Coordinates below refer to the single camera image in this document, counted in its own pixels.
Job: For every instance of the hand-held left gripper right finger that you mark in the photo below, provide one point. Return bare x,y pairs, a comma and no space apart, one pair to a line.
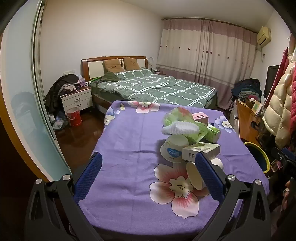
208,176

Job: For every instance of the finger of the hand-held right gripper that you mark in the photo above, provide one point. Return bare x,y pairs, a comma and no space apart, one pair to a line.
285,154

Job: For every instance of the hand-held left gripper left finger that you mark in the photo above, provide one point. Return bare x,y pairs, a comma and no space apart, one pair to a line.
90,172

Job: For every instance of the yellow rimmed trash bin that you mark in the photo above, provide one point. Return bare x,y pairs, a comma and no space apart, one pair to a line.
266,160

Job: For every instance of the small printed carton box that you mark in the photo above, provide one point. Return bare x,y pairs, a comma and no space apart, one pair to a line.
201,149

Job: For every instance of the white paper cup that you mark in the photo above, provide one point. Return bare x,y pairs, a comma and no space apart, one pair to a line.
195,176

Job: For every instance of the purple floral tablecloth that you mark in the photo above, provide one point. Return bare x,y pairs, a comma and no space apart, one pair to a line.
129,162

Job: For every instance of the green paper cup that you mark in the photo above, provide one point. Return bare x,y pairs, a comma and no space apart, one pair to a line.
214,134

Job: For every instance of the white paper bowl blue label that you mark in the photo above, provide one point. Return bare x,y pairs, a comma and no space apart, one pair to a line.
172,150

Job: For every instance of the white puffer jacket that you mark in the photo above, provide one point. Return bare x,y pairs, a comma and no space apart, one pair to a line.
281,104

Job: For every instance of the wooden desk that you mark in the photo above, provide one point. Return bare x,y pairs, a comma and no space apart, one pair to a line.
245,120

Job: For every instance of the red bucket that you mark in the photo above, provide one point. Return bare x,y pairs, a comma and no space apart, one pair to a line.
74,117

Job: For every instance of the red quilted jacket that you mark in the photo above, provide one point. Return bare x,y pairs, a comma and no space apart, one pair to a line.
293,97

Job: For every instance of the pink box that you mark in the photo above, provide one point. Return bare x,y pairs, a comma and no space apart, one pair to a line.
201,117

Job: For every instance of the green plastic bag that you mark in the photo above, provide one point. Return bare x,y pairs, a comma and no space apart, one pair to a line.
175,115

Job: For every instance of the white nightstand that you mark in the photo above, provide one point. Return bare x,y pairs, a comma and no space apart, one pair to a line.
77,99

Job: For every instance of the black television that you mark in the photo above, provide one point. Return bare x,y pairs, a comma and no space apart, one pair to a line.
271,81

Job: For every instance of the pile of folded clothes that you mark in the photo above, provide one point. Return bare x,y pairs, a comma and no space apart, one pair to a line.
247,89

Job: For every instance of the pile of dark clothes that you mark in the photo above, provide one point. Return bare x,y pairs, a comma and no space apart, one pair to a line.
62,85

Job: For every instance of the frosted glass sliding door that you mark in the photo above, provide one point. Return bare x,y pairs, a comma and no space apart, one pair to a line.
25,104

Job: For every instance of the dark green cloth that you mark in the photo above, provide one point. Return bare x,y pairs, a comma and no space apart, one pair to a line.
110,77

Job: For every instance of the green checked duvet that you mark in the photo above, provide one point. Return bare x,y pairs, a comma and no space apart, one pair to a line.
157,87

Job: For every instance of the wooden bed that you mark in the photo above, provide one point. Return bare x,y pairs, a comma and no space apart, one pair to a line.
97,64

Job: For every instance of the brown pillow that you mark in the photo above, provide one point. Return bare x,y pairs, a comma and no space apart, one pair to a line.
131,63
112,65

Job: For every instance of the pink beige curtain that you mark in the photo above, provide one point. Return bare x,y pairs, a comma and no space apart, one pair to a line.
203,58

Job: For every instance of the beige air conditioner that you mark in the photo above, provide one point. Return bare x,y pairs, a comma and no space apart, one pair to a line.
263,34

